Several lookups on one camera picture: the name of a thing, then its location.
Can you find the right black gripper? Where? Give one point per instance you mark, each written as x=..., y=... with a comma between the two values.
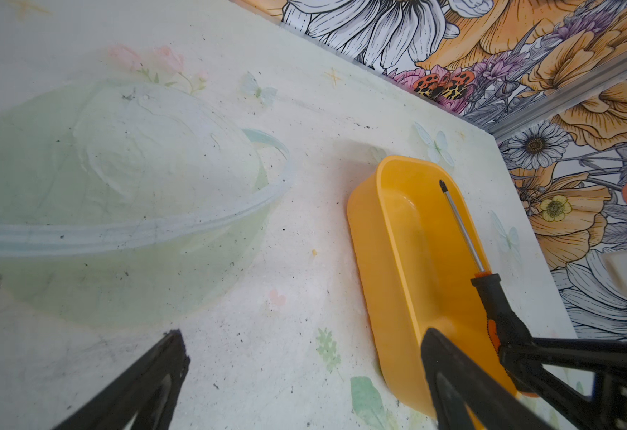
x=606, y=361

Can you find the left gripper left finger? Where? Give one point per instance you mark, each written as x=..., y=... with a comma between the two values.
x=142, y=397

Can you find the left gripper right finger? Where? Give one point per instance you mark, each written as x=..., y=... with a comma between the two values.
x=461, y=391

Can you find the black orange screwdriver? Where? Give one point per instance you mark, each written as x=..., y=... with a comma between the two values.
x=503, y=326

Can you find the yellow plastic bin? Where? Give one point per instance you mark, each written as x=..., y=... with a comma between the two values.
x=416, y=271

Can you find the right aluminium frame post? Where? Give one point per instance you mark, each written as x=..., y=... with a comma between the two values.
x=597, y=80

